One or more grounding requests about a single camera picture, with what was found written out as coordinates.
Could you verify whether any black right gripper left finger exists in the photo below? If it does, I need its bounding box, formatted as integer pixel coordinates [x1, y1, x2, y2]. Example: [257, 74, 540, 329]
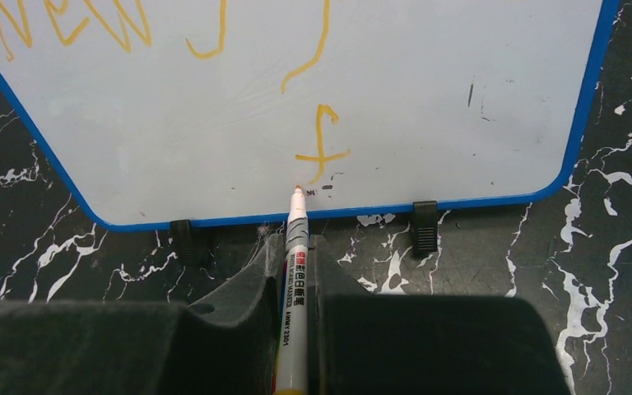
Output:
[0, 235, 285, 394]

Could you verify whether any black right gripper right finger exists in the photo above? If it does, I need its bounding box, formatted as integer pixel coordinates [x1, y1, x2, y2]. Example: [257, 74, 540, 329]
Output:
[308, 235, 569, 394]

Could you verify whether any yellow white marker pen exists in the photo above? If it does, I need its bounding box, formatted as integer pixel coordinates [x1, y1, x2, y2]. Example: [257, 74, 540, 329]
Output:
[273, 186, 309, 394]

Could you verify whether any blue framed whiteboard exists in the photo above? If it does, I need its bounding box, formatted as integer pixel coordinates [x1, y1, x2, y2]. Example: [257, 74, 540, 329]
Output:
[0, 1, 619, 231]

